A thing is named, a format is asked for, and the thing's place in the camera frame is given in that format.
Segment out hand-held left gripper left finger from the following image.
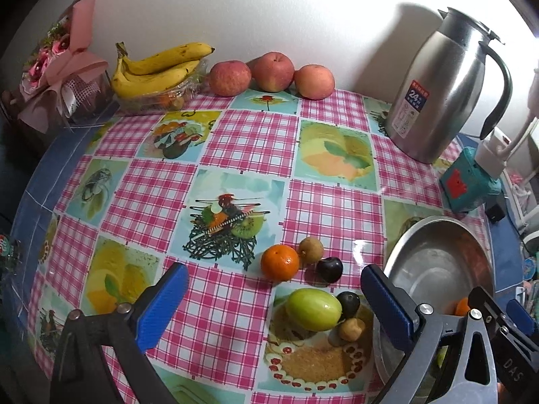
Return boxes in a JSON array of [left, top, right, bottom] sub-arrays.
[[50, 262, 190, 404]]

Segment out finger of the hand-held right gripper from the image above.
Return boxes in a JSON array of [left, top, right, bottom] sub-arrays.
[[506, 299, 535, 338], [467, 286, 512, 337]]

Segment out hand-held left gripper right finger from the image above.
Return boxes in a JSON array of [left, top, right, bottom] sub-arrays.
[[360, 263, 500, 404]]

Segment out dark plum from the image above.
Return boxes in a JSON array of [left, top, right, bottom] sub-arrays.
[[317, 257, 344, 283], [336, 291, 361, 321]]

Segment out small brown fruit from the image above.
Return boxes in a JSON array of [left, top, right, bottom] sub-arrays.
[[339, 318, 366, 342], [298, 237, 325, 265]]

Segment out stainless steel basin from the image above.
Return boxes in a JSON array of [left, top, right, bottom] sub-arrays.
[[373, 215, 495, 388]]

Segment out teal box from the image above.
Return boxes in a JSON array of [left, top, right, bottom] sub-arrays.
[[439, 147, 503, 212]]

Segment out white plug adapter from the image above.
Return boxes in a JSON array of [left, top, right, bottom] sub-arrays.
[[475, 118, 539, 177]]

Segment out glass mug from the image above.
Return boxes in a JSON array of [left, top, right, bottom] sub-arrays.
[[0, 233, 22, 270]]

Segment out pink checkered fruit-print tablecloth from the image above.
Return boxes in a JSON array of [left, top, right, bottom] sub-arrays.
[[25, 88, 502, 404]]

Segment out clear plastic fruit container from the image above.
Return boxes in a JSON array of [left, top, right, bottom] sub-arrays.
[[116, 61, 209, 116]]

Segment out stainless steel thermos jug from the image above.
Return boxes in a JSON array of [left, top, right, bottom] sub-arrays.
[[384, 7, 513, 165]]

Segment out red apple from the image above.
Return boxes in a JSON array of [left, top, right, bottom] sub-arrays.
[[210, 61, 252, 97], [252, 52, 295, 93], [293, 64, 336, 100]]

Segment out yellow banana bunch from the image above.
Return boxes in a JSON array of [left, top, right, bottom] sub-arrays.
[[112, 42, 215, 98]]

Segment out pink flower bouquet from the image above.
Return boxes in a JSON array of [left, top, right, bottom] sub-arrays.
[[17, 0, 112, 133]]

